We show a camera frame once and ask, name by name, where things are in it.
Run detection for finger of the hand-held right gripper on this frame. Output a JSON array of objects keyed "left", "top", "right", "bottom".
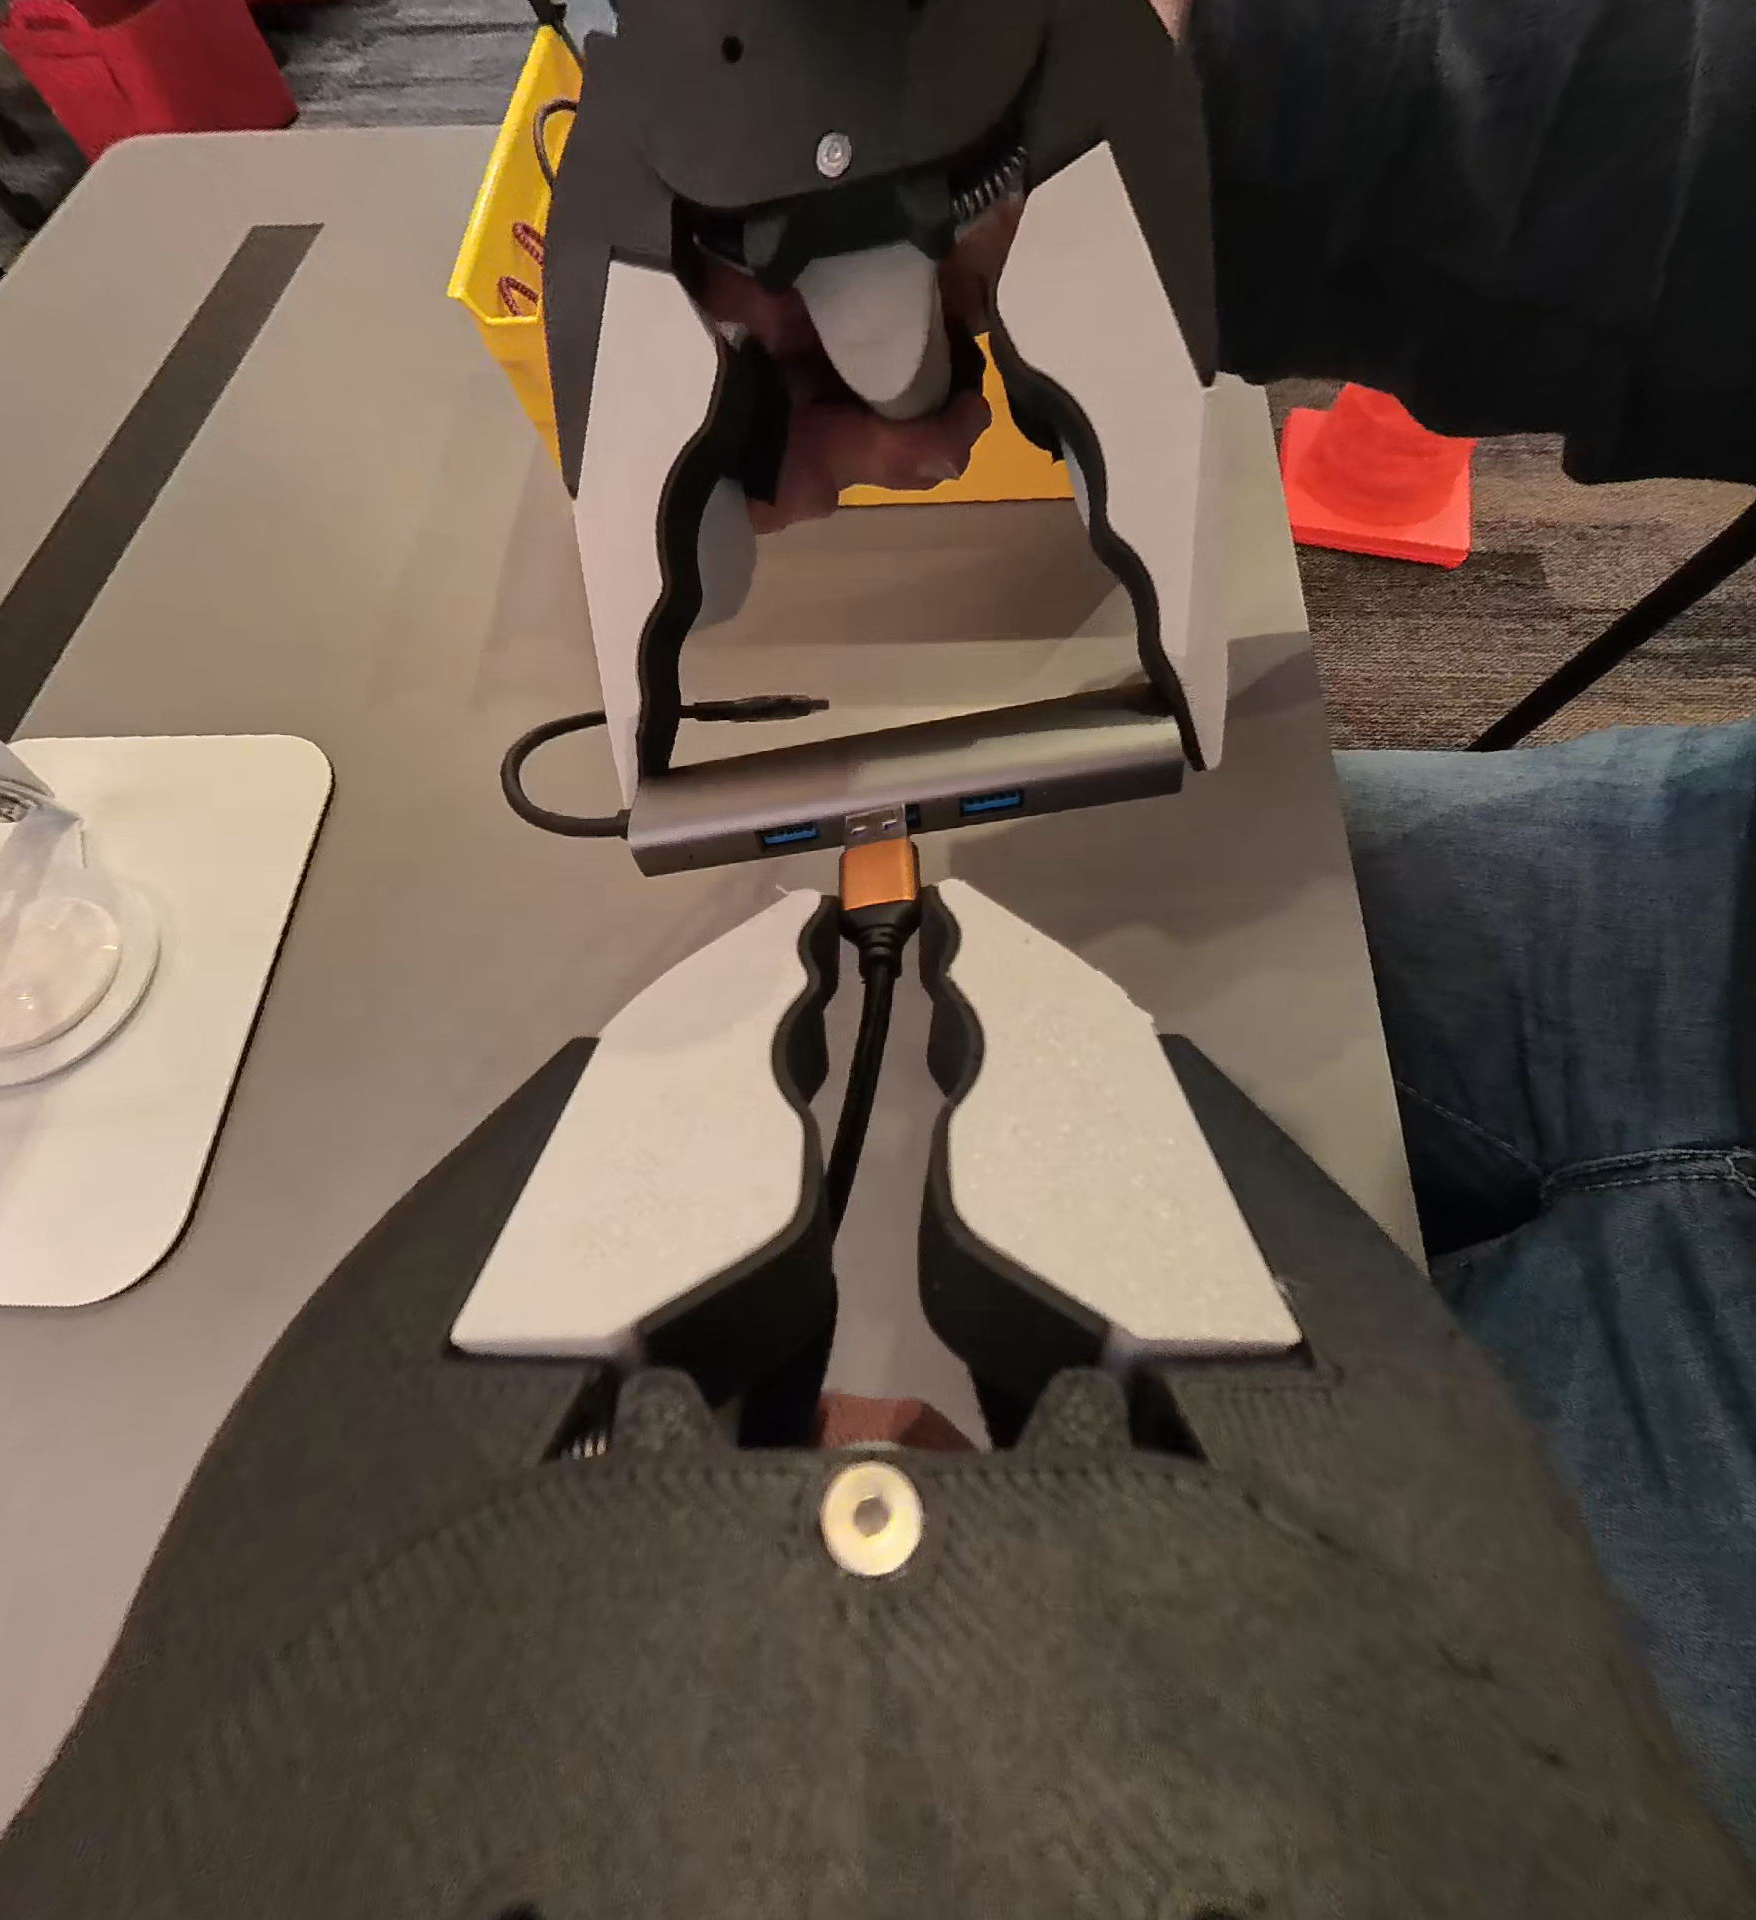
[
  {"left": 567, "top": 258, "right": 793, "bottom": 784},
  {"left": 987, "top": 138, "right": 1269, "bottom": 775}
]

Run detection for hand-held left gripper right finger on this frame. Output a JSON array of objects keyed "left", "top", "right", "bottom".
[{"left": 915, "top": 879, "right": 1307, "bottom": 1453}]

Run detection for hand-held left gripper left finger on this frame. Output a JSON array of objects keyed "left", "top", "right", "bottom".
[{"left": 448, "top": 884, "right": 839, "bottom": 1453}]

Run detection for black usb cable orange plug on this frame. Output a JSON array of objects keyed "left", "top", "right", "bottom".
[{"left": 819, "top": 807, "right": 925, "bottom": 1216}]

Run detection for grey usb hub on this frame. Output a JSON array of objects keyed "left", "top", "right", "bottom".
[{"left": 623, "top": 690, "right": 1197, "bottom": 880}]

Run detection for person's right forearm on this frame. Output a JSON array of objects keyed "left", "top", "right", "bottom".
[{"left": 1186, "top": 0, "right": 1756, "bottom": 504}]

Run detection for person's right hand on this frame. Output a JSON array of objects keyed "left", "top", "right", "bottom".
[{"left": 698, "top": 225, "right": 1035, "bottom": 535}]

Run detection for yellow plastic bin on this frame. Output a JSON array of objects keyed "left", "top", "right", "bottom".
[{"left": 448, "top": 17, "right": 1078, "bottom": 506}]

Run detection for orange traffic cone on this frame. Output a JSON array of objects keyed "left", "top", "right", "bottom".
[{"left": 1280, "top": 378, "right": 1476, "bottom": 575}]

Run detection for white document holder stand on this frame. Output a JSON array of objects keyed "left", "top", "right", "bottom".
[{"left": 0, "top": 652, "right": 337, "bottom": 1310}]

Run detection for person's jeans-clad legs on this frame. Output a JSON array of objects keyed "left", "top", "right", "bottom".
[{"left": 1333, "top": 702, "right": 1756, "bottom": 1920}]

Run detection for black slanted bar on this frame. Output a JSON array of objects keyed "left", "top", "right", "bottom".
[{"left": 1468, "top": 486, "right": 1756, "bottom": 753}]

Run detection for low red fabric bag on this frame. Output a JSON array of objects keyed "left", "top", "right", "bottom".
[{"left": 0, "top": 0, "right": 298, "bottom": 163}]

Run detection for black hub cable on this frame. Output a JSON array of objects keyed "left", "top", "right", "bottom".
[{"left": 499, "top": 693, "right": 831, "bottom": 841}]

